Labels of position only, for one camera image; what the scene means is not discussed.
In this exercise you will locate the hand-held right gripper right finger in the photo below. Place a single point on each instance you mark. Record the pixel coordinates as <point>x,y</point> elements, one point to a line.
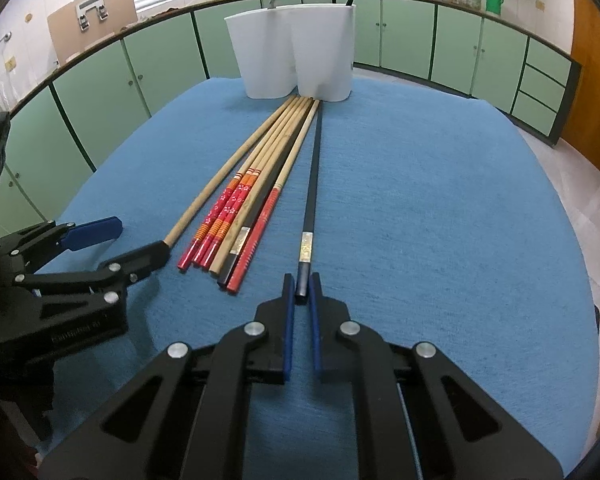
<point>314,330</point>

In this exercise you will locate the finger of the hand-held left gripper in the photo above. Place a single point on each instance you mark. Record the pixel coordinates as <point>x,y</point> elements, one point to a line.
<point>97,229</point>
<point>145,257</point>

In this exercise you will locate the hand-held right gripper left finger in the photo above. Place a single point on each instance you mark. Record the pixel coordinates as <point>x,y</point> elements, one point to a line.
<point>290,330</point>

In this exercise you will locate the plain bamboo chopstick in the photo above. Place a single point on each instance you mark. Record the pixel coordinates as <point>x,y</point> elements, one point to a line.
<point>215,191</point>
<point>220,261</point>

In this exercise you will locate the red patterned bamboo chopstick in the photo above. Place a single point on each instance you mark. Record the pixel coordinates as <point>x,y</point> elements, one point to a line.
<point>260,232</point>

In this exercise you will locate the white plastic utensil holder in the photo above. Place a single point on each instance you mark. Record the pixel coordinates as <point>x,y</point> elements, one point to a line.
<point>290,50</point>

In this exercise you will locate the blue table cloth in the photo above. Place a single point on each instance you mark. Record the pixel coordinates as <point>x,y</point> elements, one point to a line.
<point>430,210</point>

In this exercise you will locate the green lower kitchen cabinets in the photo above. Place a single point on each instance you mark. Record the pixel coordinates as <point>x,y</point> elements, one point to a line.
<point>160,55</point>

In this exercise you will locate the wooden door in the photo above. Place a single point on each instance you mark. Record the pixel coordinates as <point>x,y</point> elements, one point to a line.
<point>595,85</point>

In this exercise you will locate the wooden board with grey mount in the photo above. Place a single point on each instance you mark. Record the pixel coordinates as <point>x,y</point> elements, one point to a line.
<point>115,10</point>

